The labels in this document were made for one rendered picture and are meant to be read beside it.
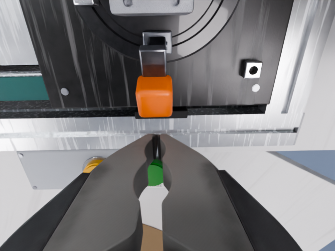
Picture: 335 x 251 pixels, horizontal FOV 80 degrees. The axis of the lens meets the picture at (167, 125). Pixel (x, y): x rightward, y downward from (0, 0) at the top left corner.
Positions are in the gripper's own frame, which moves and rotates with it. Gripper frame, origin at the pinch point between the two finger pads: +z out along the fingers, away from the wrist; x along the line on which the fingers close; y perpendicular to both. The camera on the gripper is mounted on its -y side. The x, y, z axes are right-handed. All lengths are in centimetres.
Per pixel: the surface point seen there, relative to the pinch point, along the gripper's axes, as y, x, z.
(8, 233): 39, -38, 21
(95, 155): 9.0, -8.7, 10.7
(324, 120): 9.7, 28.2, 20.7
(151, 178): 11.9, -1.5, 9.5
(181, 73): -1.6, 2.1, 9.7
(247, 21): -6.2, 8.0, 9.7
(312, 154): 80, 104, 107
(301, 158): 84, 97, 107
